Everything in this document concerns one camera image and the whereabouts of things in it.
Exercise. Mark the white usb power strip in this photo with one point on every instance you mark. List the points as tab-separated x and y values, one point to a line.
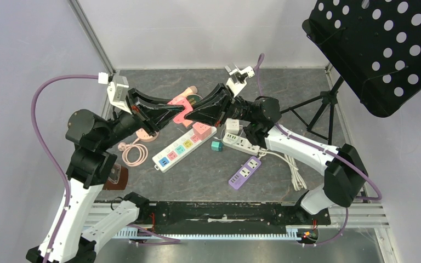
241	144

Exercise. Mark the round pink socket hub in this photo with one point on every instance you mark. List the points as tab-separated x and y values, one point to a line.
143	136

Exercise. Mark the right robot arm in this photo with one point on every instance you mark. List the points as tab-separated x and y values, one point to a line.
342	168

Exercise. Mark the pink cube socket adapter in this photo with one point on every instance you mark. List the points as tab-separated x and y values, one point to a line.
202	131

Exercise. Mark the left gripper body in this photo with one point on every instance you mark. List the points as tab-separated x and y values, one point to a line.
125	123

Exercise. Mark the brown wooden metronome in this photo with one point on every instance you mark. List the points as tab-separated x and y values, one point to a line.
118	178

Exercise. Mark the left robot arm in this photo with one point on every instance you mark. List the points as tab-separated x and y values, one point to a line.
88	171

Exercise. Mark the white multicolour power strip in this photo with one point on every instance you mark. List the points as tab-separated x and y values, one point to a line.
180	148

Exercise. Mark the purple power strip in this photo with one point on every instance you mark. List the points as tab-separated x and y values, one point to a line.
244	173

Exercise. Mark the teal usb charger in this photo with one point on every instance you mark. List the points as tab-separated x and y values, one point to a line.
217	146

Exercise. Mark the dark green cube adapter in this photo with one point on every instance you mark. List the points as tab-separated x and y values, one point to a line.
193	99

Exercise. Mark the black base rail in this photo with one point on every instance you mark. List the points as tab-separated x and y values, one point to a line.
225	218

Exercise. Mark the white cube adapter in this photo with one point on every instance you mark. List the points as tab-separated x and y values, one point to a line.
232	126

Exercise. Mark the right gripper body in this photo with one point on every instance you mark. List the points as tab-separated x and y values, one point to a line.
226	107

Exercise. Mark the black music stand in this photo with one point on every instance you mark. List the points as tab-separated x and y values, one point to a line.
375	46

